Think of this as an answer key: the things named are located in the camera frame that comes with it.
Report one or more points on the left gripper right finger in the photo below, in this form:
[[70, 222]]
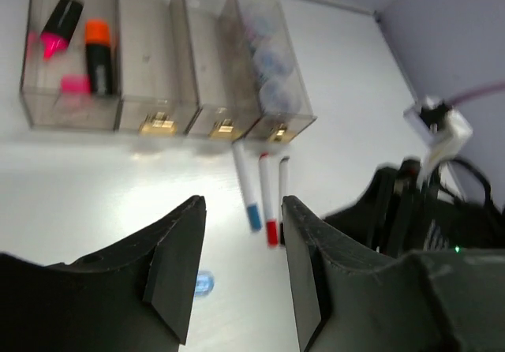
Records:
[[348, 297]]

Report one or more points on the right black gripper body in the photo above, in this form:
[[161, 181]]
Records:
[[393, 215]]

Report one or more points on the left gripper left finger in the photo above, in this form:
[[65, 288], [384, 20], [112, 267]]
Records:
[[134, 295]]

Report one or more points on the blue utility knife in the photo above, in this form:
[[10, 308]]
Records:
[[204, 284]]

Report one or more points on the black-capped white pen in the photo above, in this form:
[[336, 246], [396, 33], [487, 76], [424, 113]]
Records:
[[283, 186]]

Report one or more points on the blue-capped white pen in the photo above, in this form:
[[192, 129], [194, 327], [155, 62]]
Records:
[[250, 202]]

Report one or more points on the red-capped white pen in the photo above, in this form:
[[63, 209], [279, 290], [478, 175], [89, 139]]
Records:
[[269, 215]]

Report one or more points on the paper clip jar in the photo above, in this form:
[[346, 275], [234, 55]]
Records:
[[273, 60], [277, 96], [259, 23]]

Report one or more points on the orange highlighter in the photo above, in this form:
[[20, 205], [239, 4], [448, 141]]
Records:
[[98, 57]]

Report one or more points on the pink highlighter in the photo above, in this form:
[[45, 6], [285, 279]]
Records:
[[56, 34]]

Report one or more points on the clear four-compartment organizer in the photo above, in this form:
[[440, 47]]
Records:
[[180, 67]]

